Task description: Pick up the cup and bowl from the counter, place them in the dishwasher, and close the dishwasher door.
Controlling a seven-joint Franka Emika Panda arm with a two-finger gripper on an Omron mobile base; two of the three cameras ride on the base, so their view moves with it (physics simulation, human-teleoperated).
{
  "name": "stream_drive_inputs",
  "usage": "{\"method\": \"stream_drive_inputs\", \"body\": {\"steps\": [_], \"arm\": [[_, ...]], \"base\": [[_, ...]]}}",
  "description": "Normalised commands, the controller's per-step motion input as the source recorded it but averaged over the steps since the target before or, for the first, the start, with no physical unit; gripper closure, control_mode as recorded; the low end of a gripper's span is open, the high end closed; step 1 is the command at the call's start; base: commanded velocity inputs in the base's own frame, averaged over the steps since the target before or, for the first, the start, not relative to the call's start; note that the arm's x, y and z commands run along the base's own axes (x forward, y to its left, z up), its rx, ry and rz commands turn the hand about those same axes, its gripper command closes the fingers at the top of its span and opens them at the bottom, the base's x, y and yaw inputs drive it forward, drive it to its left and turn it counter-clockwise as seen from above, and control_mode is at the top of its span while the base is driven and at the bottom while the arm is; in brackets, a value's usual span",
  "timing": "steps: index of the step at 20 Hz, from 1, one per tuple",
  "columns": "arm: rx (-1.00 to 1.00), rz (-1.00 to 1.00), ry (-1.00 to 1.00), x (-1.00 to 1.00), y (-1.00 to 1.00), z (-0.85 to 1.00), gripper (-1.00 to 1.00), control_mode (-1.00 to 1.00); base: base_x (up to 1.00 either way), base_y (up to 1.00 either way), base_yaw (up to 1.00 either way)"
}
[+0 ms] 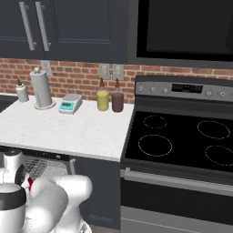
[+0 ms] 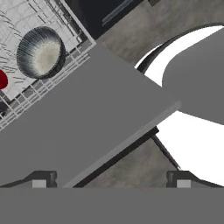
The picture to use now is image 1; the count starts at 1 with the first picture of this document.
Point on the dark cupboard door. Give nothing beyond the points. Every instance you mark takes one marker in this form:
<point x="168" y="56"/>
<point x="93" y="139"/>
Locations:
<point x="12" y="24"/>
<point x="88" y="27"/>

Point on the yellow bottle with brown top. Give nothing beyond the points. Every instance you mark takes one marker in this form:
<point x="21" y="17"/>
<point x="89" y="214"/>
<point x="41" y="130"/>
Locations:
<point x="103" y="100"/>

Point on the dark sink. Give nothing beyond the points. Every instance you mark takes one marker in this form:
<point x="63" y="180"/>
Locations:
<point x="6" y="101"/>

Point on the white soap bottle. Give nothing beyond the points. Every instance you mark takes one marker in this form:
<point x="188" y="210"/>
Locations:
<point x="22" y="93"/>

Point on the grey wall socket plate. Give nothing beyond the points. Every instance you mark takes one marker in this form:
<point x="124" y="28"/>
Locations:
<point x="118" y="72"/>
<point x="46" y="67"/>
<point x="104" y="71"/>

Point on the black microwave oven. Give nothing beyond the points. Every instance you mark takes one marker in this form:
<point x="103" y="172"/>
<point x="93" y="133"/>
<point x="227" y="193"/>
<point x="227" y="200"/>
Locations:
<point x="185" y="27"/>

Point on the white kitchen scale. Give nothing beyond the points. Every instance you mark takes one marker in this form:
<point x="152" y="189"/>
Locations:
<point x="70" y="104"/>

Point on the maroon bottle with brown top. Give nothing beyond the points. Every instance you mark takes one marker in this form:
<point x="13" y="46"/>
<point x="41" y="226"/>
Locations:
<point x="117" y="102"/>

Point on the dark dishwasher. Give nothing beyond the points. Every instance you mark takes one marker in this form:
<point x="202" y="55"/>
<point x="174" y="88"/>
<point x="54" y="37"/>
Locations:
<point x="60" y="157"/>

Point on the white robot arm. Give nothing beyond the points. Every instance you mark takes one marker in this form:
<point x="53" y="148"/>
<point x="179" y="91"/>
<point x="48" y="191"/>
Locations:
<point x="51" y="200"/>

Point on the black and steel stove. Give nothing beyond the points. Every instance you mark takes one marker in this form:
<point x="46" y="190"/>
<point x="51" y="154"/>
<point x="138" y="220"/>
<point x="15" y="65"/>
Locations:
<point x="182" y="139"/>

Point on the white paper towel roll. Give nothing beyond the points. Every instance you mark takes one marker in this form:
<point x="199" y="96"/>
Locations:
<point x="41" y="89"/>

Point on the dark cabinet panel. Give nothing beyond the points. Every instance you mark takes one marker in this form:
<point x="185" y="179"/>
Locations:
<point x="101" y="188"/>

